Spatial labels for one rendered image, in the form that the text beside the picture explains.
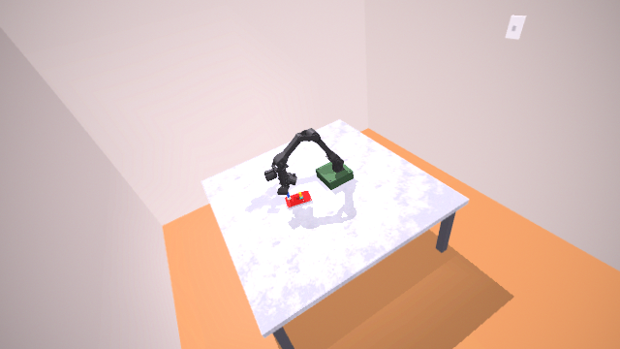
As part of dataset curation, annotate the red circuit board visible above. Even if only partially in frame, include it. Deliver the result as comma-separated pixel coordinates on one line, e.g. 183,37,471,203
285,190,312,207

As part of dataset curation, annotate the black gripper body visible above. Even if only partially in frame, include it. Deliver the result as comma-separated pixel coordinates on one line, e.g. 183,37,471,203
277,173,292,195

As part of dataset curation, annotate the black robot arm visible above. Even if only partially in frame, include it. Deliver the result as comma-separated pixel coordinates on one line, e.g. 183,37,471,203
264,128,345,186

